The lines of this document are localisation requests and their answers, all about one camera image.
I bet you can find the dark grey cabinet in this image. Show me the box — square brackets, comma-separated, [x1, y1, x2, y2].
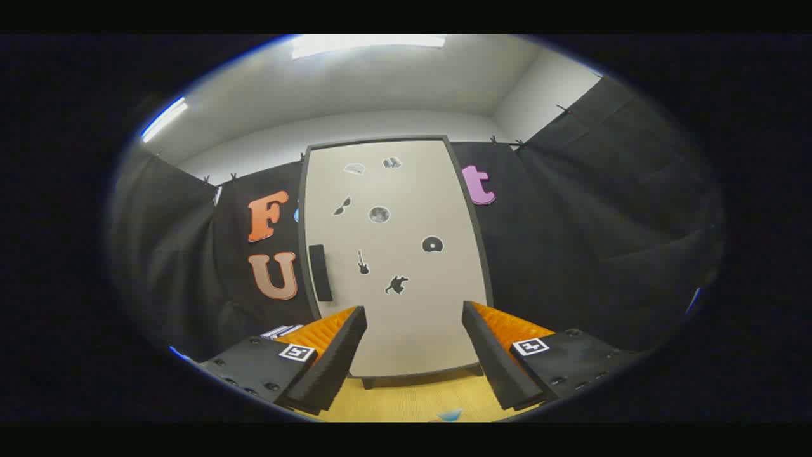
[297, 135, 495, 389]

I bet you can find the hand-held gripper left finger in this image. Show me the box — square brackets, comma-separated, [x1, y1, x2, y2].
[198, 305, 368, 416]

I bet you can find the black door handle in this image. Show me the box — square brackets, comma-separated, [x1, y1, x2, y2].
[309, 244, 333, 302]

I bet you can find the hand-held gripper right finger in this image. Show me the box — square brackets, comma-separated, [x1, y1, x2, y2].
[461, 301, 641, 412]

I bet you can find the wide ceiling light panel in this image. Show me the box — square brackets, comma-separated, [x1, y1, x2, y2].
[291, 34, 447, 60]

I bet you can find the black backdrop cloth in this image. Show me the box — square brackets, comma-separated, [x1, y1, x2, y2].
[108, 76, 727, 362]

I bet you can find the narrow ceiling light panel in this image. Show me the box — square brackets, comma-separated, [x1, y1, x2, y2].
[141, 96, 189, 143]

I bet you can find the white cabinet door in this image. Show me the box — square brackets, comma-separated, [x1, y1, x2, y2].
[304, 140, 488, 378]

